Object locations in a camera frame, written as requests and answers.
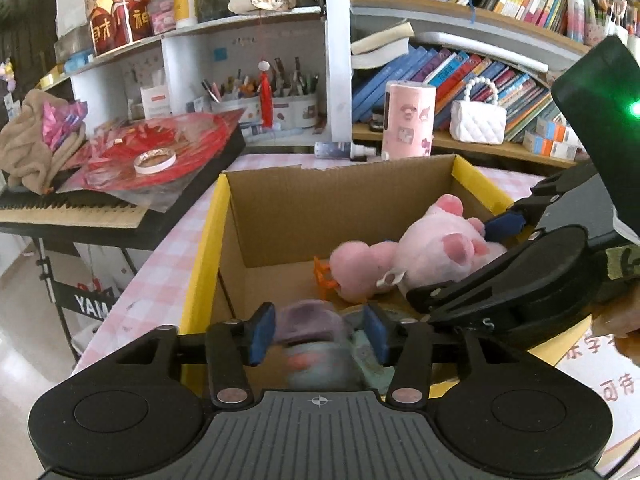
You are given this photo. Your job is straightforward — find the pink checked tablecloth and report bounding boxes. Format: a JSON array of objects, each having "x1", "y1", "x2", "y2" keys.
[{"x1": 72, "y1": 152, "x2": 640, "y2": 463}]

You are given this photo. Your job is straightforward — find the white wooden bookshelf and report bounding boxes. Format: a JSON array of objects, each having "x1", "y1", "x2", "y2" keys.
[{"x1": 322, "y1": 0, "x2": 640, "y2": 169}]

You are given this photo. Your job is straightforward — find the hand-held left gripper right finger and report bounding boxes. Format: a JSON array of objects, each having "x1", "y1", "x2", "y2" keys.
[{"x1": 363, "y1": 304, "x2": 506, "y2": 407}]

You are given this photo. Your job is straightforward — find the beige plush cloth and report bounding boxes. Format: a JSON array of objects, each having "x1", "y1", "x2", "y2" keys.
[{"x1": 0, "y1": 89, "x2": 90, "y2": 196}]

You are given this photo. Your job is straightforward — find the white side shelf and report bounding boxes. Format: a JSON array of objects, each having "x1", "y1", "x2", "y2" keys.
[{"x1": 54, "y1": 5, "x2": 332, "y2": 142}]

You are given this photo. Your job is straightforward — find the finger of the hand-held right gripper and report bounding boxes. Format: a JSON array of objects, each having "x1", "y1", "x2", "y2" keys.
[
  {"x1": 406, "y1": 232, "x2": 542, "y2": 314},
  {"x1": 482, "y1": 167, "x2": 601, "y2": 241}
]

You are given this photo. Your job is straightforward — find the pen holder with pens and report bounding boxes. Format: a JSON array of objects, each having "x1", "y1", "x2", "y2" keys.
[{"x1": 200, "y1": 57, "x2": 322, "y2": 130}]

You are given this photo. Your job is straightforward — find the person's right hand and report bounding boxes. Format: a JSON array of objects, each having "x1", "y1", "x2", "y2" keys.
[{"x1": 594, "y1": 299, "x2": 640, "y2": 362}]

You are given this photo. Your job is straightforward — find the mint green correction tape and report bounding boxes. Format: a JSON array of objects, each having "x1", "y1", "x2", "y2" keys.
[{"x1": 347, "y1": 329, "x2": 396, "y2": 384}]

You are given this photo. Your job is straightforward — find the pink foil wrapping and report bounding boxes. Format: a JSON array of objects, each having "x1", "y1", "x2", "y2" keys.
[{"x1": 42, "y1": 100, "x2": 87, "y2": 152}]

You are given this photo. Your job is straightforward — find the orange plastic clip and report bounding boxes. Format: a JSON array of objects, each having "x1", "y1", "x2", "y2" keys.
[{"x1": 314, "y1": 256, "x2": 335, "y2": 301}]

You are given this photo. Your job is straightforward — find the white orange blue carton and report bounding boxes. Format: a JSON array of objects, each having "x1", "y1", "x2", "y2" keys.
[
  {"x1": 524, "y1": 132, "x2": 582, "y2": 161},
  {"x1": 536, "y1": 117, "x2": 584, "y2": 144}
]

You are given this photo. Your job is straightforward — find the red fortune doll decoration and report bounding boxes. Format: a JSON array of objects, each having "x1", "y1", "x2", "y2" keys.
[{"x1": 82, "y1": 0, "x2": 154, "y2": 57}]

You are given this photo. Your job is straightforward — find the white quilted handbag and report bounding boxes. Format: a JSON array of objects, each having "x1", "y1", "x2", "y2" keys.
[{"x1": 450, "y1": 77, "x2": 507, "y2": 145}]

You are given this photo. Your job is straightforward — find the red tassel pendant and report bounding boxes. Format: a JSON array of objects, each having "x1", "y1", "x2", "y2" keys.
[{"x1": 257, "y1": 59, "x2": 276, "y2": 131}]

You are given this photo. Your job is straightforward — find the camouflage strap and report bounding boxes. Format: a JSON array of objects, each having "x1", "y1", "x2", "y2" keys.
[{"x1": 602, "y1": 244, "x2": 640, "y2": 284}]

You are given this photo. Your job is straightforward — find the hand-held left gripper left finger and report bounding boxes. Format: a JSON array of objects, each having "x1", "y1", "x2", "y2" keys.
[{"x1": 85, "y1": 302, "x2": 277, "y2": 409}]

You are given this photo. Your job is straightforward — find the black keyboard stand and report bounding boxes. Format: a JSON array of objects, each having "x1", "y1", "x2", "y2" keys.
[{"x1": 34, "y1": 240, "x2": 142, "y2": 362}]

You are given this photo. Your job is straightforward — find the red plastic bag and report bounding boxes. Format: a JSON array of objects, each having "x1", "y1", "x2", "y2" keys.
[{"x1": 60, "y1": 110, "x2": 247, "y2": 194}]

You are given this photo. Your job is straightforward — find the dark printed spray bottle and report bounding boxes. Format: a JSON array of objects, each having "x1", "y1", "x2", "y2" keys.
[{"x1": 314, "y1": 141, "x2": 382, "y2": 161}]

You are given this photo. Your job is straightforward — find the clear holder with pens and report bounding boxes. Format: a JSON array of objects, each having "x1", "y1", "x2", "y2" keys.
[{"x1": 582, "y1": 0, "x2": 630, "y2": 48}]

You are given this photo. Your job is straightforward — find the grey plush toy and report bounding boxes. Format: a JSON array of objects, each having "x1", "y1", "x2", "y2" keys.
[{"x1": 274, "y1": 300, "x2": 366, "y2": 392}]

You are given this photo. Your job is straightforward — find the pink plush pig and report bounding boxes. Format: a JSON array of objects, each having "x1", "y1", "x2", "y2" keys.
[{"x1": 330, "y1": 195, "x2": 509, "y2": 304}]

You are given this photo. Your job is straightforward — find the white tape roll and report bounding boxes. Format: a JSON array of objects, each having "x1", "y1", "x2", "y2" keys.
[{"x1": 134, "y1": 149, "x2": 177, "y2": 175}]

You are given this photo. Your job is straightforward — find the pink printed cylinder container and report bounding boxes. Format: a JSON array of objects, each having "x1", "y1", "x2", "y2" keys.
[{"x1": 382, "y1": 81, "x2": 437, "y2": 160}]

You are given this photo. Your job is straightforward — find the thick beige book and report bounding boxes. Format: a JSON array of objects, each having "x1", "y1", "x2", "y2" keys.
[{"x1": 350, "y1": 20, "x2": 416, "y2": 69}]

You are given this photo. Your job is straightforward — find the white flat folder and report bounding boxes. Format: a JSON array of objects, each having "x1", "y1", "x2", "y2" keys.
[{"x1": 410, "y1": 30, "x2": 552, "y2": 74}]

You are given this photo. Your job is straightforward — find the white bottle yellow label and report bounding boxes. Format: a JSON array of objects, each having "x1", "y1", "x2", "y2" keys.
[{"x1": 172, "y1": 0, "x2": 199, "y2": 29}]

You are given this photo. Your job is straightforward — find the black keyboard piano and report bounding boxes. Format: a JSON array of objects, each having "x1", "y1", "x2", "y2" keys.
[{"x1": 0, "y1": 125, "x2": 249, "y2": 234}]

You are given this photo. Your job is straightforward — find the yellow cardboard box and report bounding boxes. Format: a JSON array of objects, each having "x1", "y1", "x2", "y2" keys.
[{"x1": 180, "y1": 154, "x2": 537, "y2": 402}]

